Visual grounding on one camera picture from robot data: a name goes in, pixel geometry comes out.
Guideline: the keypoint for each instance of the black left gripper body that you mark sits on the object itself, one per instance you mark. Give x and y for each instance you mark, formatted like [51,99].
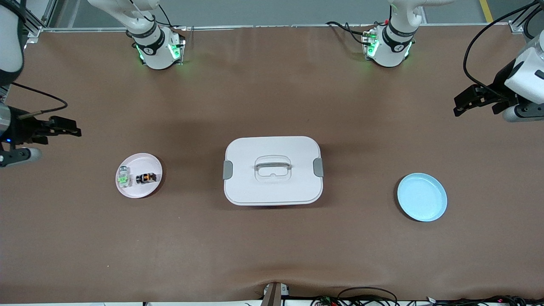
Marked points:
[499,86]

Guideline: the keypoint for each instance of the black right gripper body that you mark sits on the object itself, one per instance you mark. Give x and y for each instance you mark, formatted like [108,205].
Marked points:
[21,129]

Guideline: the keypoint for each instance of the small black orange bottle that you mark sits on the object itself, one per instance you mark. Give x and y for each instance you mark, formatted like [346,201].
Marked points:
[146,178]

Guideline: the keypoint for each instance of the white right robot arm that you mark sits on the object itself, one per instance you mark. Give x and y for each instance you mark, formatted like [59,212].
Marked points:
[155,51]

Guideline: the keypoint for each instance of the small green-labelled bottle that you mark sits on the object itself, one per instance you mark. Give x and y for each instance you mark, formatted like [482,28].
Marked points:
[123,178]

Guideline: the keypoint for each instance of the pink round plate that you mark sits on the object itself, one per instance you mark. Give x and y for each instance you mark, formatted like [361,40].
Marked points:
[146,163]

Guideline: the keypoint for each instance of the light blue round plate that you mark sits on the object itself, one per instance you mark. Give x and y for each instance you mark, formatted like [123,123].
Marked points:
[422,197]

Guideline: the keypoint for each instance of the grey box latch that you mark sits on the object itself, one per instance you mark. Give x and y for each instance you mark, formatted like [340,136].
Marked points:
[227,170]
[318,167]

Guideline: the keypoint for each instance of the white lidded storage box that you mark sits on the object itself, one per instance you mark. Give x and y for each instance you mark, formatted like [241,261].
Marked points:
[272,191]

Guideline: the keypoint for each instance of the aluminium frame strut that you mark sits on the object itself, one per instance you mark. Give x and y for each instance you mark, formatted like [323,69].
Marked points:
[34,25]
[520,21]

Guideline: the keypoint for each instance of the aluminium table edge rail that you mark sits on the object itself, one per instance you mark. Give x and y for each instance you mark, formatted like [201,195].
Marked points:
[255,27]

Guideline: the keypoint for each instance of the brown upright post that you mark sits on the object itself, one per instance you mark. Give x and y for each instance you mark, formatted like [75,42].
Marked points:
[272,297]

